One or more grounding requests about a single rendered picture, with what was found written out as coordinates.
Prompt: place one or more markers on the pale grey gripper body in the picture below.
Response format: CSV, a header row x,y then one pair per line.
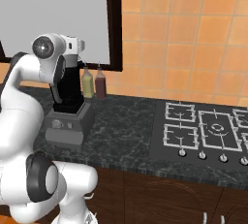
x,y
72,57

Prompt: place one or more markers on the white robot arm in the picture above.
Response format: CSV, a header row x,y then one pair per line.
x,y
19,131

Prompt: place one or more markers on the black blender jar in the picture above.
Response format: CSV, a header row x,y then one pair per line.
x,y
69,89

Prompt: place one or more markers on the grey blender base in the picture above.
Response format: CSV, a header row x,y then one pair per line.
x,y
69,127

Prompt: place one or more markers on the yellow oil bottle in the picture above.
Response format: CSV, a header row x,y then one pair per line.
x,y
87,85

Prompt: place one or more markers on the dark red sauce bottle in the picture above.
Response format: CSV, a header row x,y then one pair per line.
x,y
100,87

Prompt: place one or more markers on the dark framed window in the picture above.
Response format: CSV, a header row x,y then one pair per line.
x,y
64,11

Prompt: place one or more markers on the silver hob knob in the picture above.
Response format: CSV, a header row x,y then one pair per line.
x,y
182,152
244,160
223,158
202,154

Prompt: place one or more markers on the narrow brown cupboard door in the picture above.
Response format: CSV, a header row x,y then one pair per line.
x,y
111,198

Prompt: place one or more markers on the black gas hob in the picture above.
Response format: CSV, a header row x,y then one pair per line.
x,y
200,131

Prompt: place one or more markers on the brown arched cupboard door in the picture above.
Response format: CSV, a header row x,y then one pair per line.
x,y
171,202
236,207

